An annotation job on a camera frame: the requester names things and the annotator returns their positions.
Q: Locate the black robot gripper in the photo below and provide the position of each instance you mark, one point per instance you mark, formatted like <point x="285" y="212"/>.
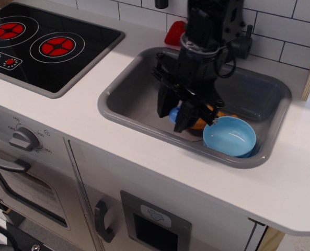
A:
<point x="188" y="81"/>

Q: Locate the blue and grey toy spoon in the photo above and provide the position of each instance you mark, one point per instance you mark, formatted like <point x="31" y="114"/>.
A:
<point x="173" y="114"/>

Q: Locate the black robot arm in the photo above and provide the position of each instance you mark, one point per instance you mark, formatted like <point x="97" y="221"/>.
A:
<point x="214" y="24"/>

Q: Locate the grey toy sink basin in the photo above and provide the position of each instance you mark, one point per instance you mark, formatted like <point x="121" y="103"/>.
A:
<point x="262" y="101"/>

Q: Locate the light blue plastic bowl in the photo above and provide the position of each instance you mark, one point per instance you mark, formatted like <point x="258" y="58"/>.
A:
<point x="231" y="136"/>

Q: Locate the orange toy chicken drumstick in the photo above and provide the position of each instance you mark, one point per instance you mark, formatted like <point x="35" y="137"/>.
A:
<point x="200" y="124"/>

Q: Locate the red toy strawberry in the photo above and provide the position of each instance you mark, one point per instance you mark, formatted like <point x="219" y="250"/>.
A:
<point x="175" y="32"/>

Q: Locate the dark grey toy faucet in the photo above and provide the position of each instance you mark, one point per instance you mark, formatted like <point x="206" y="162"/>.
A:
<point x="241" y="46"/>

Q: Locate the grey dispenser panel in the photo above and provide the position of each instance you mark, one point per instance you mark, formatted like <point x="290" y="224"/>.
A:
<point x="154" y="227"/>

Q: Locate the black toy stove top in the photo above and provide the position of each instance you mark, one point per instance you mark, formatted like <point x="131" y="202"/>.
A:
<point x="48" y="53"/>

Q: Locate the grey oven knob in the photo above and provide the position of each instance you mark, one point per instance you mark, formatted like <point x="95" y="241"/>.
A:
<point x="24" y="139"/>

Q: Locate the toy oven door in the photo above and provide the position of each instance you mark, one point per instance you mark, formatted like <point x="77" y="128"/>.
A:
<point x="49" y="199"/>

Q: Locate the grey cabinet door handle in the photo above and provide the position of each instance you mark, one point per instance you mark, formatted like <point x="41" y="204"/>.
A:
<point x="100" y="211"/>

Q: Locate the grey oven door handle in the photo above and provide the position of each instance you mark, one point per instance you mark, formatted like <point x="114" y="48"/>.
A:
<point x="17" y="166"/>

